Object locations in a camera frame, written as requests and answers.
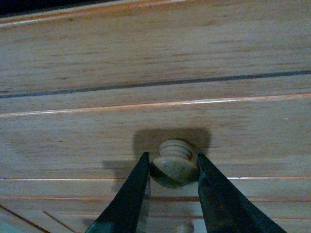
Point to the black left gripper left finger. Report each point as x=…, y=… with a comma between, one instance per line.
x=128, y=211

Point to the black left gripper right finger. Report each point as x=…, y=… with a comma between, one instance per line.
x=226, y=209

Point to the wooden nightstand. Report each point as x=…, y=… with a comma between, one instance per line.
x=135, y=43

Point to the wooden drawer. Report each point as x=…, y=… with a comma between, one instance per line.
x=64, y=156

